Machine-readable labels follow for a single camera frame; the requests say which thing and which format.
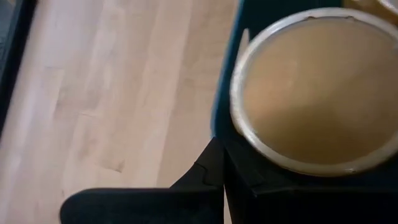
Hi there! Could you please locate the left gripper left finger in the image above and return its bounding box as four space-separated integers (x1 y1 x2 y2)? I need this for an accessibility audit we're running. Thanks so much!
60 138 226 224

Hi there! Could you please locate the blue-grey plastic handled bin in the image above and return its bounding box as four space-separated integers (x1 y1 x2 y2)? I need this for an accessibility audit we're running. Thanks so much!
210 0 398 189

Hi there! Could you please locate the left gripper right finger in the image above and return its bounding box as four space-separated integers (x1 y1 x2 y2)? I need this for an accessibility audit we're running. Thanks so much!
223 145 398 224

